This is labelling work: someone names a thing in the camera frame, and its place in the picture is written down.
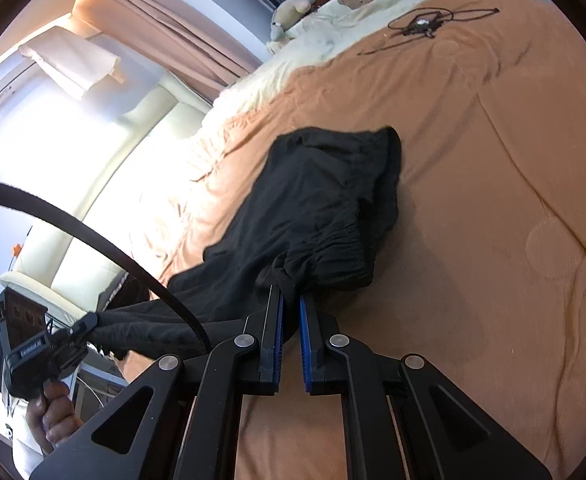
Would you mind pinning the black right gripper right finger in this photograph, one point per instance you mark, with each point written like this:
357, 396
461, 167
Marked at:
403, 418

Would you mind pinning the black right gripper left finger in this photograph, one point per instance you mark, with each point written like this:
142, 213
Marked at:
180, 418

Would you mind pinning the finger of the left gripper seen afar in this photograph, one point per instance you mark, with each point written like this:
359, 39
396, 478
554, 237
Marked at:
80, 331

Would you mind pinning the black pants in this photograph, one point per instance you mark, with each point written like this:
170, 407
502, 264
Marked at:
312, 226

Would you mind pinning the left hand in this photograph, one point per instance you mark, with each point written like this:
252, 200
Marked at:
51, 417

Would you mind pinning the cream padded headboard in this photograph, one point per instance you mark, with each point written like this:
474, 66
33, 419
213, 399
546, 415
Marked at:
98, 199

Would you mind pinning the orange blanket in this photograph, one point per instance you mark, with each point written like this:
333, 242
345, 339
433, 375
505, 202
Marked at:
484, 273

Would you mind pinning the white air conditioner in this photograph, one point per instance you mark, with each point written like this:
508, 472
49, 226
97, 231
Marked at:
15, 71

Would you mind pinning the white cloth hanging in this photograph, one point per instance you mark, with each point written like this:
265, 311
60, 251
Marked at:
72, 62

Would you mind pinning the pink curtain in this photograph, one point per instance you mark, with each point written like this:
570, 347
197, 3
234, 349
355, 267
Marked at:
175, 35

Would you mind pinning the beige plush toy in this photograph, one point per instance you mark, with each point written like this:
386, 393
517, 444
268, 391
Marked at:
286, 15

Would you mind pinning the cream bed sheet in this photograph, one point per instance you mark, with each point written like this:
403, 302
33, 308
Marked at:
316, 39

